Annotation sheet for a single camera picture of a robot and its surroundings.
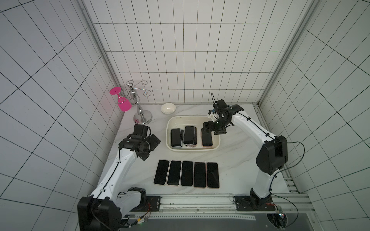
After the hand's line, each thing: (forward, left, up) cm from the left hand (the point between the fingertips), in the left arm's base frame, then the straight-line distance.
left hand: (155, 148), depth 80 cm
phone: (+12, -32, -9) cm, 35 cm away
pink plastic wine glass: (+33, +27, +2) cm, 43 cm away
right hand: (+10, -29, +2) cm, 30 cm away
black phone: (-9, -3, -14) cm, 17 cm away
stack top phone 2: (+16, -20, -10) cm, 27 cm away
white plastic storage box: (+24, -9, -7) cm, 27 cm away
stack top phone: (+13, -11, -9) cm, 19 cm away
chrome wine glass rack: (+33, +14, -13) cm, 38 cm away
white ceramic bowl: (+39, -3, -9) cm, 41 cm away
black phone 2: (-12, -11, -11) cm, 19 cm away
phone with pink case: (-11, -26, -13) cm, 31 cm away
